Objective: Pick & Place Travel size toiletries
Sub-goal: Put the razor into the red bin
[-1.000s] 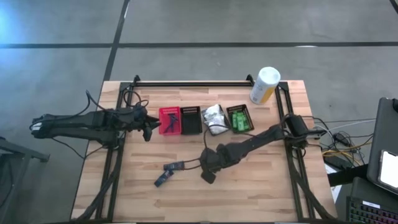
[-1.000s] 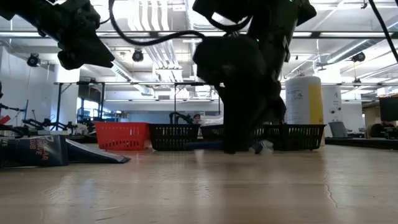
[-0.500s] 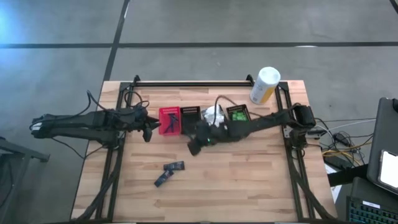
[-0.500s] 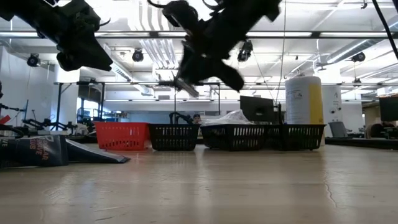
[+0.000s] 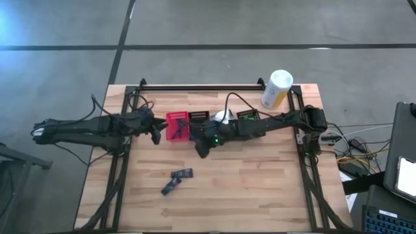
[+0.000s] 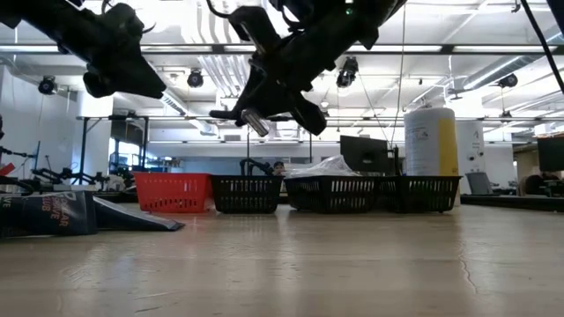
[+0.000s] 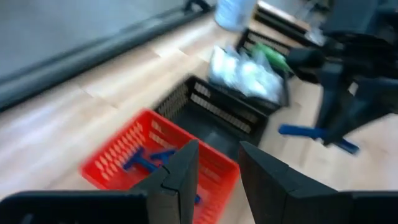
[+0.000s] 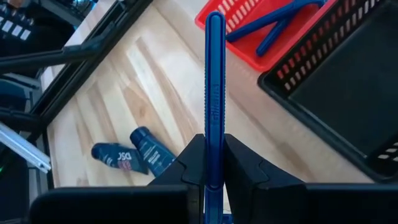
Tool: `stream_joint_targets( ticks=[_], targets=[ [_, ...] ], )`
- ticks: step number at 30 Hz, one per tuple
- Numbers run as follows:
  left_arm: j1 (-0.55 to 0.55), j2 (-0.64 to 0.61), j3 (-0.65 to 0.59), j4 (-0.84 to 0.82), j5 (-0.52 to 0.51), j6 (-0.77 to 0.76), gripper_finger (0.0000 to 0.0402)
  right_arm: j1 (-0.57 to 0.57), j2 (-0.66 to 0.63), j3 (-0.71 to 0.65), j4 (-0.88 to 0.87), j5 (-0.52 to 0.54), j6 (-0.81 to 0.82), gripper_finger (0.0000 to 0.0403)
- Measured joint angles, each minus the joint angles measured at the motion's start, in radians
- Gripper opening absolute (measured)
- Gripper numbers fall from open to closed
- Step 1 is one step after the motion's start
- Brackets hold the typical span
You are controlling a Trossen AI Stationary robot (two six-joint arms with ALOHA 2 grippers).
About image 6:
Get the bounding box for grey office chair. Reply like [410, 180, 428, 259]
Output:
[465, 171, 495, 196]

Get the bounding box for thick black power cable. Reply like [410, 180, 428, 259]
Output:
[519, 0, 564, 96]

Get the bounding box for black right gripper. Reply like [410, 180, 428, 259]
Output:
[209, 4, 349, 136]

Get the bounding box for black aluminium table frame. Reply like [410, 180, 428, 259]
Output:
[460, 195, 564, 213]

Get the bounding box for black plastic basket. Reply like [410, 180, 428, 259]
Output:
[210, 174, 284, 215]
[377, 174, 463, 214]
[284, 174, 381, 215]

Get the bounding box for red plastic basket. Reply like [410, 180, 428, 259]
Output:
[133, 171, 212, 214]

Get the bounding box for white yellow wipes canister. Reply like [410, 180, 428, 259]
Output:
[404, 107, 461, 206]

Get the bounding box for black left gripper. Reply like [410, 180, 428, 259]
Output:
[83, 6, 167, 99]

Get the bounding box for black computer monitor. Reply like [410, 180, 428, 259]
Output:
[339, 135, 393, 175]
[536, 136, 564, 172]

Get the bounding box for dark navy shave sachet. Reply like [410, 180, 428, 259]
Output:
[241, 107, 271, 137]
[93, 195, 186, 232]
[0, 189, 99, 239]

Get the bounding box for clear bag white cotton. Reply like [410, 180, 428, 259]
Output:
[284, 154, 363, 179]

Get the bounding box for black background workstation frame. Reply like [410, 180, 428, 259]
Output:
[77, 114, 314, 177]

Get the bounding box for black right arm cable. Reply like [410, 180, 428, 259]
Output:
[205, 0, 234, 19]

